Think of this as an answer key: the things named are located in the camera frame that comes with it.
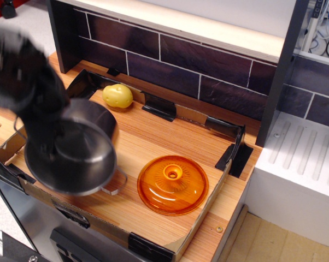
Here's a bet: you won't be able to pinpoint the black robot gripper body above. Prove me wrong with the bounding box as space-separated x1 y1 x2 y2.
0 27 70 157

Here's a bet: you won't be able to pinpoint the stainless steel pot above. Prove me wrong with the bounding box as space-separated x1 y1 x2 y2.
21 98 119 196

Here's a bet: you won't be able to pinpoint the orange transparent pot lid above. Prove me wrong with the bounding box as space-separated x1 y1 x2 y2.
137 156 209 216

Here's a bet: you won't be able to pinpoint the cardboard fence with black tape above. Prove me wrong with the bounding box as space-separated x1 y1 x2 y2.
0 74 261 261

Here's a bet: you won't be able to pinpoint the black object on floor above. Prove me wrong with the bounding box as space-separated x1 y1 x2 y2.
0 0 16 19

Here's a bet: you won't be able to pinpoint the yellow plastic potato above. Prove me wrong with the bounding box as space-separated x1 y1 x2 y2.
102 84 133 109

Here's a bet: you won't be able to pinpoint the black oven control panel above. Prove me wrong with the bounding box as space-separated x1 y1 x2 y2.
50 229 99 262

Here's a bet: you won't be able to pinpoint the white dish drainer sink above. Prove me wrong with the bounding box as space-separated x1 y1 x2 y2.
245 112 329 247

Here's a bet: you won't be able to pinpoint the dark grey shelf frame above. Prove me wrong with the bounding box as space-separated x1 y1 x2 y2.
47 1 309 147

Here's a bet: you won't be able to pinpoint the cables in background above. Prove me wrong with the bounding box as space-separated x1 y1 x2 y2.
308 0 329 59

